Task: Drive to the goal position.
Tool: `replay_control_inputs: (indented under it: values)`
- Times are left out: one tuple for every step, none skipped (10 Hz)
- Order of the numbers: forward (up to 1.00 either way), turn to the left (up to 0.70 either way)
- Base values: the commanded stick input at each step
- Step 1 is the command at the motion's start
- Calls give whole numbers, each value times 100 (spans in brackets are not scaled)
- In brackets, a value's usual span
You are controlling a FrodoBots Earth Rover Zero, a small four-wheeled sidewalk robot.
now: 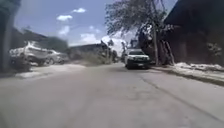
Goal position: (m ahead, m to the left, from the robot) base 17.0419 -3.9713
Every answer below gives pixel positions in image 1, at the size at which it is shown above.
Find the white vehicle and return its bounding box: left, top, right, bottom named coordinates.
left=123, top=48, right=152, bottom=70

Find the utility pole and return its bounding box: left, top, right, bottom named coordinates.
left=151, top=0, right=160, bottom=66

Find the silver car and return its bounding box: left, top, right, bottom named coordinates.
left=44, top=49, right=70, bottom=66

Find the tree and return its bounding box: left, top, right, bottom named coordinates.
left=104, top=0, right=176, bottom=66

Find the white car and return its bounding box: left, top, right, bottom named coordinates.
left=9, top=44, right=49, bottom=69

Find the dark building edge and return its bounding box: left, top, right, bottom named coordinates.
left=0, top=0, right=23, bottom=74

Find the dark building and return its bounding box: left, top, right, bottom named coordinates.
left=163, top=0, right=224, bottom=68
left=11, top=28, right=69, bottom=54

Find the low building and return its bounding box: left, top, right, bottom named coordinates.
left=68, top=41, right=114, bottom=65

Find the pale concrete kerb strip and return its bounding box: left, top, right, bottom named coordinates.
left=13, top=63, right=88, bottom=80

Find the pale concrete pavement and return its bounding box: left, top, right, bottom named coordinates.
left=151, top=62, right=224, bottom=88

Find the grey concrete road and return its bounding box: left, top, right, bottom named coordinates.
left=0, top=62, right=224, bottom=128

